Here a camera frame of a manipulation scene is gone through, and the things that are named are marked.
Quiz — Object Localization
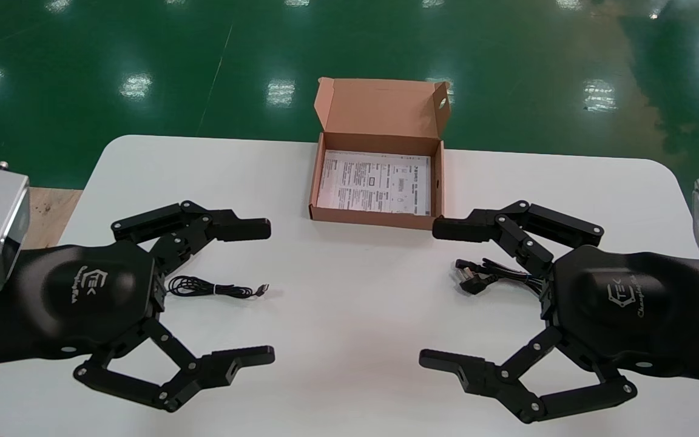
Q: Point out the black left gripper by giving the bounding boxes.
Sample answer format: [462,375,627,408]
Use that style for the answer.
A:
[10,200,275,413]

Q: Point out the black power cable with plug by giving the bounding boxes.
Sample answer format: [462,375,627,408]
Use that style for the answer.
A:
[450,258,549,297]

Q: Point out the thin black USB cable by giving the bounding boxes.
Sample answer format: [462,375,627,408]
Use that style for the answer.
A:
[167,276,271,299]

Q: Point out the open brown cardboard box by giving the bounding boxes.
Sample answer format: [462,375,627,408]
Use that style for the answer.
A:
[309,77,451,231]

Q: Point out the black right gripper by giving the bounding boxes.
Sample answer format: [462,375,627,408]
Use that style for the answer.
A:
[419,200,699,424]

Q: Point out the white printed manual sheet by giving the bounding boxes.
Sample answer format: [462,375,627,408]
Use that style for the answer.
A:
[317,150,433,217]

